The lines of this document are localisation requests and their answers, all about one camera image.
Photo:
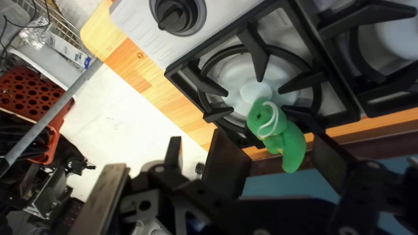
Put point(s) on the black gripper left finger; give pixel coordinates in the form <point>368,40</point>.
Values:
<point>172,152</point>

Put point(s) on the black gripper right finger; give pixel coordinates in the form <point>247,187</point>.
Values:
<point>354,196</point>

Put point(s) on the green plush toy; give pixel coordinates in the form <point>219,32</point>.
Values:
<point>278,135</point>

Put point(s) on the grey toy stove black grates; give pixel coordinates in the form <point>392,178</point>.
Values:
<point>235,74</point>

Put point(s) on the black stove knob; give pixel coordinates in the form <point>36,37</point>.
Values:
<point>177,15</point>

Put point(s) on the teal planter box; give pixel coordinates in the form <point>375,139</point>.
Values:
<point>295,187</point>

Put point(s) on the grey metal pole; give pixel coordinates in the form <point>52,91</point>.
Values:
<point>52,113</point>

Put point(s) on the red perforated crate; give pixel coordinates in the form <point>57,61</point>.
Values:
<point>30,100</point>

